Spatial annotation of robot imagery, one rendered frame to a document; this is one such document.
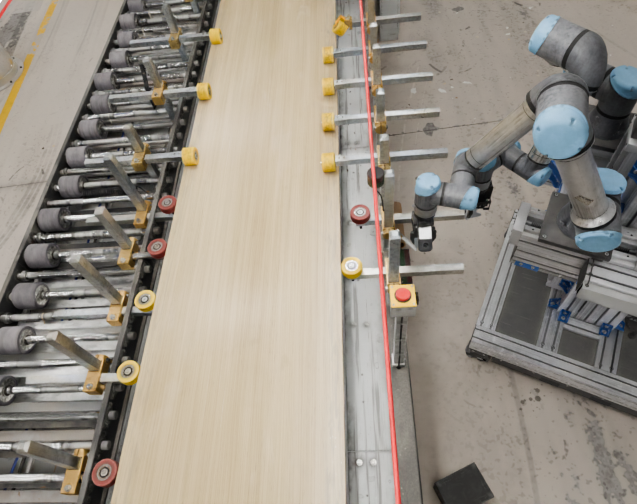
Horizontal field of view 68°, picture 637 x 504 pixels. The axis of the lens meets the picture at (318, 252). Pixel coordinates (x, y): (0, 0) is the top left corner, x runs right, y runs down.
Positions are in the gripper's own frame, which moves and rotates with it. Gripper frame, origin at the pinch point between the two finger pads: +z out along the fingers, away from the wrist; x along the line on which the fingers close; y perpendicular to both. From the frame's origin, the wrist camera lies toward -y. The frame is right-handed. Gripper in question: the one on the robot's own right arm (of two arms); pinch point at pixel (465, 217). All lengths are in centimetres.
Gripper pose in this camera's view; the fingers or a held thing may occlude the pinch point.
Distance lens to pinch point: 202.5
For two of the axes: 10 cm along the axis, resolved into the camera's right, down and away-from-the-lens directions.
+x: 0.1, -8.4, 5.5
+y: 9.9, -0.6, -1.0
